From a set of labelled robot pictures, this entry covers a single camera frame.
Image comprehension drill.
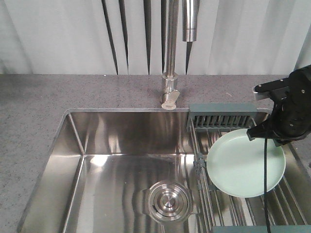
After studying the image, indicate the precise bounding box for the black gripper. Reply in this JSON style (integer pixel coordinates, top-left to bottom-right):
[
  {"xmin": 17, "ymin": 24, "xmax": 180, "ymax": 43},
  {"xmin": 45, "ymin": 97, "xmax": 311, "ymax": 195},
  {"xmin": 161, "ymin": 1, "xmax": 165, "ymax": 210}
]
[{"xmin": 246, "ymin": 65, "xmax": 311, "ymax": 144}]

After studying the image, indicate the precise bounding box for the light green round plate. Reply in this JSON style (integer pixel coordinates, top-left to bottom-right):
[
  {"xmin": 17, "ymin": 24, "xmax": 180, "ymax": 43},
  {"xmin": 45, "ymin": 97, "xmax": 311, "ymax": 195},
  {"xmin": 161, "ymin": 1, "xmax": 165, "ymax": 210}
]
[{"xmin": 207, "ymin": 129, "xmax": 286, "ymax": 198}]

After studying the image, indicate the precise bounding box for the stainless steel faucet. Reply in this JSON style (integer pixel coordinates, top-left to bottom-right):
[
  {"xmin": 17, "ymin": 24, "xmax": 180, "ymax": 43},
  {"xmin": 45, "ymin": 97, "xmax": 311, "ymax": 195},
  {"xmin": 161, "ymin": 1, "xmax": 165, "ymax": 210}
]
[{"xmin": 161, "ymin": 0, "xmax": 200, "ymax": 110}]

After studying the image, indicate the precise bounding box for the grey sink dish rack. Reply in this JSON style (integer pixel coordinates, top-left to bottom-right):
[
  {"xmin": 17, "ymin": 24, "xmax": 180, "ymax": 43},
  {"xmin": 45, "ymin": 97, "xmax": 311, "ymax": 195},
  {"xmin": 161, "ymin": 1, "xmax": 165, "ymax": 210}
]
[{"xmin": 187, "ymin": 103, "xmax": 311, "ymax": 233}]

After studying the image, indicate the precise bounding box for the steel sink drain strainer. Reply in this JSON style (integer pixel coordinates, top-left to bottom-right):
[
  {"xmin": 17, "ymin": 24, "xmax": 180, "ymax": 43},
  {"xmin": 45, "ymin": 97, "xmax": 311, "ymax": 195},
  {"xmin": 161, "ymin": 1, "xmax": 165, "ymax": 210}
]
[{"xmin": 142, "ymin": 180, "xmax": 200, "ymax": 223}]

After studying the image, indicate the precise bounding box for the stainless steel sink basin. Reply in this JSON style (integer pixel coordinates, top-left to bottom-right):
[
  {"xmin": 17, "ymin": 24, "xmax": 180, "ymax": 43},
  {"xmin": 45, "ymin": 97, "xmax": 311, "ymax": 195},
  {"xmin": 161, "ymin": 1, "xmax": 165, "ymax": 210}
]
[{"xmin": 18, "ymin": 109, "xmax": 205, "ymax": 233}]

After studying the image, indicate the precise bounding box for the white pleated curtain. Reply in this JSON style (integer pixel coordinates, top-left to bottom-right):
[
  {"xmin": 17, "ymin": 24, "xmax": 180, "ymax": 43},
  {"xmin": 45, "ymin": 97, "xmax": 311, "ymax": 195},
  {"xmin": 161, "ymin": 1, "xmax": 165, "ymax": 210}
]
[{"xmin": 0, "ymin": 0, "xmax": 311, "ymax": 75}]

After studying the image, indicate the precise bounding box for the black cable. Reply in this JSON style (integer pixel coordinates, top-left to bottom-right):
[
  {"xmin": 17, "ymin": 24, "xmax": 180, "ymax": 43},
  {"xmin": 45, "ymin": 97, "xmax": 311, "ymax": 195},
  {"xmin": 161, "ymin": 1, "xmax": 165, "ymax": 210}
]
[{"xmin": 263, "ymin": 137, "xmax": 271, "ymax": 233}]

